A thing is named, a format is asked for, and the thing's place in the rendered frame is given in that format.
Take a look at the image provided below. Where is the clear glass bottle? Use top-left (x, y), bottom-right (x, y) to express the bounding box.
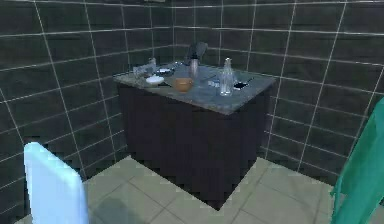
top-left (219, 57), bottom-right (235, 97)

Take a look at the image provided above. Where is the blue rimmed plate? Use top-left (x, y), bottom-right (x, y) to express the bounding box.
top-left (156, 67), bottom-right (175, 77)

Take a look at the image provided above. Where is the clear glass cup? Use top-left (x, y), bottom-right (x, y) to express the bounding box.
top-left (132, 64), bottom-right (151, 80)

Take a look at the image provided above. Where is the dark cabinet with stone top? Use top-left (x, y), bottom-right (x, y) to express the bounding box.
top-left (113, 61), bottom-right (277, 212)

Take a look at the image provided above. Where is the white shallow dish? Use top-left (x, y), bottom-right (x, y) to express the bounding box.
top-left (145, 75), bottom-right (166, 86)

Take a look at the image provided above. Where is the dark grey spatula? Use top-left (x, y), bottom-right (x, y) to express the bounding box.
top-left (186, 41), bottom-right (210, 65)

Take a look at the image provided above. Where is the brown round bread loaf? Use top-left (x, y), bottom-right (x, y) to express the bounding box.
top-left (173, 77), bottom-right (194, 93)

